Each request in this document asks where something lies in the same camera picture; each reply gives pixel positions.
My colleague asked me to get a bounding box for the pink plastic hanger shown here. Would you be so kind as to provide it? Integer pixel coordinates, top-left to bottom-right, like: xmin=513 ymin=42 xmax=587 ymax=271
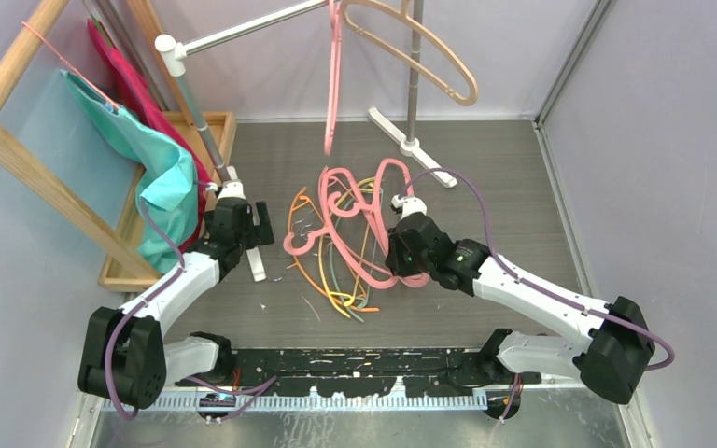
xmin=283 ymin=167 xmax=400 ymax=289
xmin=332 ymin=158 xmax=429 ymax=288
xmin=323 ymin=0 xmax=342 ymax=156

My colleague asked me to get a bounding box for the beige plastic hanger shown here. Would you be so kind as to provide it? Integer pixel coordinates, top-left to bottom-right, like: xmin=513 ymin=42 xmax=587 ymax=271
xmin=341 ymin=0 xmax=480 ymax=107

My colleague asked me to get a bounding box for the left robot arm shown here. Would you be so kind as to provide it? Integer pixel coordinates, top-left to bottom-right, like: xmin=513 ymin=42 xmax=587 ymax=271
xmin=77 ymin=197 xmax=273 ymax=420

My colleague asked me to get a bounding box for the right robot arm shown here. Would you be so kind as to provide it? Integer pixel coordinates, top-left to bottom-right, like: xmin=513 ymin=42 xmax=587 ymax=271
xmin=385 ymin=196 xmax=655 ymax=404

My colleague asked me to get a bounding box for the teal cloth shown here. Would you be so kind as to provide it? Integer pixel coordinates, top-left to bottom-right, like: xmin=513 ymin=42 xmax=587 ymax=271
xmin=61 ymin=70 xmax=199 ymax=273

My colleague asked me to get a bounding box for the yellow plastic hanger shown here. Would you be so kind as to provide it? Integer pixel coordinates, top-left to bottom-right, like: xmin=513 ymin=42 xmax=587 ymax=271
xmin=317 ymin=177 xmax=380 ymax=322

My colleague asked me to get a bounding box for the green plastic hanger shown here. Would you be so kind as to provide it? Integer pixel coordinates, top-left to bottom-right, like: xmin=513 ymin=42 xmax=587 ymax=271
xmin=327 ymin=243 xmax=381 ymax=324

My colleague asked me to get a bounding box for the pink red cloth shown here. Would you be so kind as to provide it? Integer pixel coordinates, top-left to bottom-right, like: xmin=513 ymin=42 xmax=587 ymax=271
xmin=86 ymin=18 xmax=217 ymax=231

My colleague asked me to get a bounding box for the white garment rack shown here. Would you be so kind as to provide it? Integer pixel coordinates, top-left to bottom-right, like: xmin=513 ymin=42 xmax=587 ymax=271
xmin=154 ymin=0 xmax=458 ymax=283

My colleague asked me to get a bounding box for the wooden drying rack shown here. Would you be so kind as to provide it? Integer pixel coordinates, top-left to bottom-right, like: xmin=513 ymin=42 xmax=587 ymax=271
xmin=0 ymin=0 xmax=238 ymax=293

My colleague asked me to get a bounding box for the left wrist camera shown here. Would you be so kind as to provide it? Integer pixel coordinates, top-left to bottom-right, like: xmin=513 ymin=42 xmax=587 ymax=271
xmin=218 ymin=165 xmax=246 ymax=201

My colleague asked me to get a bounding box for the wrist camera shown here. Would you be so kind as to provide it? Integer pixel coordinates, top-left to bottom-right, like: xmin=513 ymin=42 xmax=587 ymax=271
xmin=218 ymin=165 xmax=246 ymax=201
xmin=390 ymin=195 xmax=427 ymax=220

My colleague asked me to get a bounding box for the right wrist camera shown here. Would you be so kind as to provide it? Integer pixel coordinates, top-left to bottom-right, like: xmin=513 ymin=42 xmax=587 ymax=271
xmin=390 ymin=195 xmax=427 ymax=220

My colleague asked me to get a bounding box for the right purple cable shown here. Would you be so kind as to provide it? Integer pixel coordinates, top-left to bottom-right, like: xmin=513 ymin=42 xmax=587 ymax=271
xmin=395 ymin=168 xmax=676 ymax=422

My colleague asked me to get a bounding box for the purple cable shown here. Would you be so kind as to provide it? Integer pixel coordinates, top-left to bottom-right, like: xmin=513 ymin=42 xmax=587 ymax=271
xmin=103 ymin=175 xmax=278 ymax=422
xmin=395 ymin=168 xmax=676 ymax=422

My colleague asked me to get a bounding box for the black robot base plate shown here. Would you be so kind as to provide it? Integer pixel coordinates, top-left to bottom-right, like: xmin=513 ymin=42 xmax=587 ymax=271
xmin=194 ymin=348 xmax=541 ymax=420

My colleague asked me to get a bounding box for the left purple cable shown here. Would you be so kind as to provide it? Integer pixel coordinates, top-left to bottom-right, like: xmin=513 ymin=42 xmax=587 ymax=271
xmin=103 ymin=175 xmax=278 ymax=422

